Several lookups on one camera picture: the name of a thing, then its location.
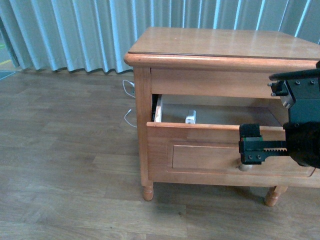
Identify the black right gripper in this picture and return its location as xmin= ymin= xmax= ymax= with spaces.
xmin=238 ymin=62 xmax=320 ymax=168

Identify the wooden drawer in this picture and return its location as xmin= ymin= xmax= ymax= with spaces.
xmin=146 ymin=94 xmax=320 ymax=188

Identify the white charger adapter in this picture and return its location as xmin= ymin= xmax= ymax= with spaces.
xmin=185 ymin=109 xmax=197 ymax=124

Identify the wooden nightstand cabinet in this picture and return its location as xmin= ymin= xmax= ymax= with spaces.
xmin=128 ymin=31 xmax=320 ymax=206

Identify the light green curtain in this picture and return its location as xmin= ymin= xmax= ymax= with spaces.
xmin=0 ymin=0 xmax=320 ymax=72

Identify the green floor mat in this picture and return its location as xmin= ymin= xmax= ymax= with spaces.
xmin=0 ymin=70 xmax=16 ymax=80

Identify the white floor cable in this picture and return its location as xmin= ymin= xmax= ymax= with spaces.
xmin=122 ymin=79 xmax=138 ymax=128

